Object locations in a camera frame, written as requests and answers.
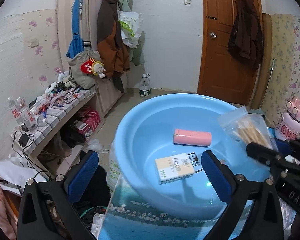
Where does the red plush heart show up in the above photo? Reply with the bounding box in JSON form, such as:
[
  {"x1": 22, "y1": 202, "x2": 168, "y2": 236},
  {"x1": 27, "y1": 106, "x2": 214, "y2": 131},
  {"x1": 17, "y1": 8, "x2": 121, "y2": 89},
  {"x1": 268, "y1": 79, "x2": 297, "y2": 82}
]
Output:
[{"x1": 80, "y1": 58, "x2": 95, "y2": 75}]

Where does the pink cylindrical case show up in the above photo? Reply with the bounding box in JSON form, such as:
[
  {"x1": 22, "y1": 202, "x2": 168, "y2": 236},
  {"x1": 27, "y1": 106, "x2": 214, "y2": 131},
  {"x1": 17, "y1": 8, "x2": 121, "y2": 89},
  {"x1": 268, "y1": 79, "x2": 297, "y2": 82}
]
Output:
[{"x1": 173, "y1": 129, "x2": 212, "y2": 147}]

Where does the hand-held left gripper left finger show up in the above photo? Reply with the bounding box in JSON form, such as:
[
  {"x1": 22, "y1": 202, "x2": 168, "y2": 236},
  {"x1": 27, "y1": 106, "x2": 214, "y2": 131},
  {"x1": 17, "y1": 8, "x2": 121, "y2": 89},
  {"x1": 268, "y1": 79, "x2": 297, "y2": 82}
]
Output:
[{"x1": 16, "y1": 151, "x2": 100, "y2": 240}]

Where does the dark brown hanging jacket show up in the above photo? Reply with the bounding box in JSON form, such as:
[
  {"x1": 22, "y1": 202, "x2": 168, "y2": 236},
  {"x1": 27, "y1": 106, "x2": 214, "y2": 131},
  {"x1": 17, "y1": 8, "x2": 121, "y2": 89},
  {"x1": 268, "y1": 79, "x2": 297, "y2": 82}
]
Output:
[{"x1": 227, "y1": 0, "x2": 263, "y2": 68}]

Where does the black cable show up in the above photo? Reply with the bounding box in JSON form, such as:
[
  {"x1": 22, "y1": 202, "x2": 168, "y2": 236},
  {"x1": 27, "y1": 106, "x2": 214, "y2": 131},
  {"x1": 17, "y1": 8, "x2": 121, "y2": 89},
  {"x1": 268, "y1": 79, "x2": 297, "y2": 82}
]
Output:
[{"x1": 12, "y1": 130, "x2": 50, "y2": 177}]

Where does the yellow white plush doll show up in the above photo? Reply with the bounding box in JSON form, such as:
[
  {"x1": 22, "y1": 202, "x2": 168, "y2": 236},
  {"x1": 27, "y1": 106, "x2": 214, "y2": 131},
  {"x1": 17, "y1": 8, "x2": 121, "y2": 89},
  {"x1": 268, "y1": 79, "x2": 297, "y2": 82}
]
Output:
[{"x1": 89, "y1": 60, "x2": 107, "y2": 79}]

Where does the blue hanging cloth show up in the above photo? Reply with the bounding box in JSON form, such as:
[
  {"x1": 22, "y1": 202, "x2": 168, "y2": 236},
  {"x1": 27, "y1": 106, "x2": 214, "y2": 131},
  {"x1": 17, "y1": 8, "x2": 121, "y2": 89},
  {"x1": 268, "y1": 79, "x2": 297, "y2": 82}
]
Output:
[{"x1": 66, "y1": 0, "x2": 84, "y2": 58}]

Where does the white plastic sheet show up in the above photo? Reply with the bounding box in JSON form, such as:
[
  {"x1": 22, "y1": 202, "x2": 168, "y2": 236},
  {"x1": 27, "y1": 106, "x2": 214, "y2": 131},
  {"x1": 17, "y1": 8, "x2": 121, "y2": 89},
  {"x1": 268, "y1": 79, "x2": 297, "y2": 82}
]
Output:
[{"x1": 0, "y1": 155, "x2": 48, "y2": 195}]

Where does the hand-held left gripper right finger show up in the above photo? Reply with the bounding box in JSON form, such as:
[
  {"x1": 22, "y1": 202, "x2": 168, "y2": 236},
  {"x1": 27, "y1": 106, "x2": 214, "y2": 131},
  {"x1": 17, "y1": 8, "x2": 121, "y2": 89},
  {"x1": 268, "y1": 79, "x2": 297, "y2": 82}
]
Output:
[{"x1": 201, "y1": 150, "x2": 285, "y2": 240}]

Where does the red label water bottle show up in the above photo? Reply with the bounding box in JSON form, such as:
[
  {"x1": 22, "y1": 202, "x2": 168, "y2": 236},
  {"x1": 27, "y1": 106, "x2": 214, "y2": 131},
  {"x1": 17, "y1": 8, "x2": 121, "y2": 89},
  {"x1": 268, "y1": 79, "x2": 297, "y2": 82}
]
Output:
[
  {"x1": 7, "y1": 97, "x2": 22, "y2": 125},
  {"x1": 16, "y1": 97, "x2": 38, "y2": 133}
]

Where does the brown orange hanging coat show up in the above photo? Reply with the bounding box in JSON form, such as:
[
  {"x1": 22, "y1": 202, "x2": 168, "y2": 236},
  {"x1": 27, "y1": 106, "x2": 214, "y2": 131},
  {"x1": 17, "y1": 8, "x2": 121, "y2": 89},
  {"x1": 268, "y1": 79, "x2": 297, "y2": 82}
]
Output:
[{"x1": 97, "y1": 0, "x2": 130, "y2": 93}]

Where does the yellow white tissue pack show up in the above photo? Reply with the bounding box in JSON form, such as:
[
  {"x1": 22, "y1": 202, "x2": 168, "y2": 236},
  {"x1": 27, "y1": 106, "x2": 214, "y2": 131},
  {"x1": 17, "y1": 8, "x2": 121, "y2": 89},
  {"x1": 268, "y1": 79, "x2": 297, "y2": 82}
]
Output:
[{"x1": 155, "y1": 154, "x2": 194, "y2": 185}]

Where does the pink cloth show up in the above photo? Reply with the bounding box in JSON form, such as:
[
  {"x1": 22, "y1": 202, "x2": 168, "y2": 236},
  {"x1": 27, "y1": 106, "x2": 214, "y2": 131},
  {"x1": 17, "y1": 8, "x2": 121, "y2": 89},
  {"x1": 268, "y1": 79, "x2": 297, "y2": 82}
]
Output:
[{"x1": 0, "y1": 167, "x2": 18, "y2": 240}]

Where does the blue plastic basin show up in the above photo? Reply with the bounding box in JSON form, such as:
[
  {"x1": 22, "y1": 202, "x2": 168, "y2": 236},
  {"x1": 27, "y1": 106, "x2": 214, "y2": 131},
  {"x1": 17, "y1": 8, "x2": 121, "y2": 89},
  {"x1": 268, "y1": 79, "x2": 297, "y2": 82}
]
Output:
[{"x1": 114, "y1": 93, "x2": 278, "y2": 220}]

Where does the white tiled low shelf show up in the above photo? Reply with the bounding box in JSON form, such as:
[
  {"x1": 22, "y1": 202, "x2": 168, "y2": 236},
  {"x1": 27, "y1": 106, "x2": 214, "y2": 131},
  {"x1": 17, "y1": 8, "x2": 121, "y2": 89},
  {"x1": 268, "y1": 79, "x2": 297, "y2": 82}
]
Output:
[{"x1": 10, "y1": 85, "x2": 105, "y2": 170}]

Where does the large clear water bottle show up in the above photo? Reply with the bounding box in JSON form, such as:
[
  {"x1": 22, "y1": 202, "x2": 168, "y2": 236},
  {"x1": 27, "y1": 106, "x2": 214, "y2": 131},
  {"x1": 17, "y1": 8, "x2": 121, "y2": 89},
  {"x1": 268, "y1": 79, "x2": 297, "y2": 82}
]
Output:
[{"x1": 139, "y1": 74, "x2": 152, "y2": 99}]

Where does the crumpled clear plastic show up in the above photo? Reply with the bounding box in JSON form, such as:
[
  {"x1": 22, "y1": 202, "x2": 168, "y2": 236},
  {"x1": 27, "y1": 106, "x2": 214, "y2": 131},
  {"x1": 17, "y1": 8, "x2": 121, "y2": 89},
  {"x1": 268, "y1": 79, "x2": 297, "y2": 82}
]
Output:
[{"x1": 87, "y1": 139, "x2": 109, "y2": 155}]

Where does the stack of red boxes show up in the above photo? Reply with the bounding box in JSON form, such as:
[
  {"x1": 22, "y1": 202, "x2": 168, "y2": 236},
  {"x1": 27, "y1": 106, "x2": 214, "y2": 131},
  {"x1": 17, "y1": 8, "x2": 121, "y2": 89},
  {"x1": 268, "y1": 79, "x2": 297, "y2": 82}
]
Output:
[{"x1": 76, "y1": 106, "x2": 100, "y2": 133}]

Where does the white bag with green print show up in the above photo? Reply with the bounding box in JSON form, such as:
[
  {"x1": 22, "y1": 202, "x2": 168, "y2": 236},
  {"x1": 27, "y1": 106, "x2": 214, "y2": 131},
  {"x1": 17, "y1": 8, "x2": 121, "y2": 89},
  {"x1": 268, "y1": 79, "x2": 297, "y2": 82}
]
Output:
[{"x1": 106, "y1": 140, "x2": 127, "y2": 200}]

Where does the clear bag of snack sticks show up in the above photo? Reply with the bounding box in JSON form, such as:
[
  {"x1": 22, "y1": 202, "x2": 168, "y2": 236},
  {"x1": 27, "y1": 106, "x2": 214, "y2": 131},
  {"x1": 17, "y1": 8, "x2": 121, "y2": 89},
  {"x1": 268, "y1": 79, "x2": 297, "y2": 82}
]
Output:
[{"x1": 217, "y1": 106, "x2": 278, "y2": 153}]

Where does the grey shoulder bag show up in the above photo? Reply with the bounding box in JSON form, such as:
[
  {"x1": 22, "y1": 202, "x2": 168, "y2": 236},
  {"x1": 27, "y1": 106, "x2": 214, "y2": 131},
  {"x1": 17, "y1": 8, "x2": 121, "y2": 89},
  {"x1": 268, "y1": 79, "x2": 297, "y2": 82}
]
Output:
[{"x1": 67, "y1": 41, "x2": 103, "y2": 90}]

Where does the pink water bottle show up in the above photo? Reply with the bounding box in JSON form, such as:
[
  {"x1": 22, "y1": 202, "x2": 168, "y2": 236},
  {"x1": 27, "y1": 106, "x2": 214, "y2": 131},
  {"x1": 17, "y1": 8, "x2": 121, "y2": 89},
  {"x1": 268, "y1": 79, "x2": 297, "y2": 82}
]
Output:
[{"x1": 274, "y1": 96, "x2": 300, "y2": 142}]

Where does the white green plastic bag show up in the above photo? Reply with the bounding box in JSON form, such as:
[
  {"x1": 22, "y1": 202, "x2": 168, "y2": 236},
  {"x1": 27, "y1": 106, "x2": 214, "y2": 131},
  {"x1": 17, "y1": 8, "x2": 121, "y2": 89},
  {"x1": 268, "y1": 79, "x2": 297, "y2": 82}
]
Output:
[{"x1": 118, "y1": 11, "x2": 142, "y2": 49}]

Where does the pile of small packets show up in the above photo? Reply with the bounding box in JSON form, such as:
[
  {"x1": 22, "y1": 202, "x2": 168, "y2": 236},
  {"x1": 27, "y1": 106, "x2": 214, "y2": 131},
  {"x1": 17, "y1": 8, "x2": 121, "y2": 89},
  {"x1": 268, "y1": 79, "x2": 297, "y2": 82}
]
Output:
[{"x1": 36, "y1": 80, "x2": 97, "y2": 110}]

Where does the brown wooden door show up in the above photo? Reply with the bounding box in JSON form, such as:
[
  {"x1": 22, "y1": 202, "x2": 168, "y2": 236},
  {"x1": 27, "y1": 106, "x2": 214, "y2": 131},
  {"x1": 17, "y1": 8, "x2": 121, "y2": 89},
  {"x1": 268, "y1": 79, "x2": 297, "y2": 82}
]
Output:
[{"x1": 197, "y1": 0, "x2": 263, "y2": 105}]

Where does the white plush toy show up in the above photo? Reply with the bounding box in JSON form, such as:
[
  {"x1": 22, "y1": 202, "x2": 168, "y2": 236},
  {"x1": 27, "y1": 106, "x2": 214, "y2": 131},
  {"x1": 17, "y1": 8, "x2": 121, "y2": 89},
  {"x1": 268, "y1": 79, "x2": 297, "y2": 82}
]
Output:
[{"x1": 57, "y1": 70, "x2": 77, "y2": 88}]

